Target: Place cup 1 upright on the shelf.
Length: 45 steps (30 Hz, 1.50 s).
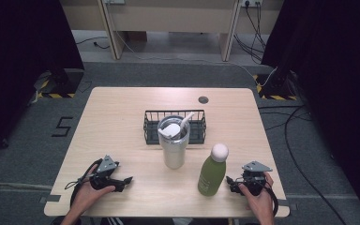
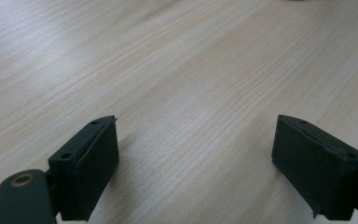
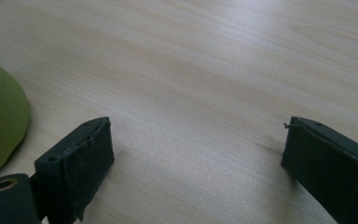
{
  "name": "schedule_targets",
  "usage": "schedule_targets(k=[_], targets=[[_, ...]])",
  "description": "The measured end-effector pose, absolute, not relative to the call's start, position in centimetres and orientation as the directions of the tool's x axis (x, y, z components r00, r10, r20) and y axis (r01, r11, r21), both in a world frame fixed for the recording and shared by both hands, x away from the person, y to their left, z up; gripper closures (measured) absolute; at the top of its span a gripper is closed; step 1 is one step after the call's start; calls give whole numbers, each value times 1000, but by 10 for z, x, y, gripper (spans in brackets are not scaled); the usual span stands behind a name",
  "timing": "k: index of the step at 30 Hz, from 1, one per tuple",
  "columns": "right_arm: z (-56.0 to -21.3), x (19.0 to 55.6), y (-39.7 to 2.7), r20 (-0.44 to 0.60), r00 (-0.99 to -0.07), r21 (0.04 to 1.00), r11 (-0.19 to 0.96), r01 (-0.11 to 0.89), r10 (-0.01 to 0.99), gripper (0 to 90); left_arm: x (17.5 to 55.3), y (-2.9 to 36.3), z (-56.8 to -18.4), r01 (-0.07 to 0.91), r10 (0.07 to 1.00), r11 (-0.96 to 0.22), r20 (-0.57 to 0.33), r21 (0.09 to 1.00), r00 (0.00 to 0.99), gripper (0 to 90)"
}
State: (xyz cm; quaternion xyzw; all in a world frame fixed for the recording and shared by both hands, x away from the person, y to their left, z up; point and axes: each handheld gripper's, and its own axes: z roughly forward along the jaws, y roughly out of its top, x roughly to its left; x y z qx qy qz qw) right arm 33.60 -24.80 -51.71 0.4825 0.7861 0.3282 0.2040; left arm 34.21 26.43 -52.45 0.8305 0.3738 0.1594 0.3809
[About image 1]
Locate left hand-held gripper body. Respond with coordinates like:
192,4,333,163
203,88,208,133
89,154,126,192

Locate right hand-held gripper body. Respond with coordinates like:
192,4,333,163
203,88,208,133
239,160,274,197

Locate green bottle with white cap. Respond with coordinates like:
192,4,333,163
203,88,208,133
197,142,230,198

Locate white tumbler with straw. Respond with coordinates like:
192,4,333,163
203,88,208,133
157,111,196,171

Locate black wire basket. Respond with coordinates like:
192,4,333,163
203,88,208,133
142,109,207,146

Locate person's right hand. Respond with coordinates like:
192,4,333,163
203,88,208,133
238,171,277,220

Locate person's left hand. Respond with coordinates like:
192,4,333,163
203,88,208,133
71,164,116,218

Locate person's dark striped pants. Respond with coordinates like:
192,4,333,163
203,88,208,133
51,216,261,225

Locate grey tape strip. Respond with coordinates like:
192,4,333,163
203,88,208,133
276,198,298,211
39,194,62,204

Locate black stand base striped tape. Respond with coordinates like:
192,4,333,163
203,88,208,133
33,68,85,99
252,68,298,101

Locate black curtain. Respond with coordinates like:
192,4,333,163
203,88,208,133
0,0,85,161
261,0,360,225

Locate beige wooden desk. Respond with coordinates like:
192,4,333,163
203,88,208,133
59,0,285,63

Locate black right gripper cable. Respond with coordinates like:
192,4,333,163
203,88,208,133
262,183,279,218

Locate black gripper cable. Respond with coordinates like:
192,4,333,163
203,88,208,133
262,183,279,218
64,157,104,208

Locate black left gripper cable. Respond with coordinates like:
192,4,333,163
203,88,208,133
64,157,104,208

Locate long black floor cables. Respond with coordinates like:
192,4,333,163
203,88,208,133
257,104,349,225

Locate short black floor cable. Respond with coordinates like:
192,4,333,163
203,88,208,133
75,36,111,51

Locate bundle of black wall cables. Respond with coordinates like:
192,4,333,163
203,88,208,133
233,0,268,65

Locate white wall socket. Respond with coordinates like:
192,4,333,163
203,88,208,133
241,0,264,8

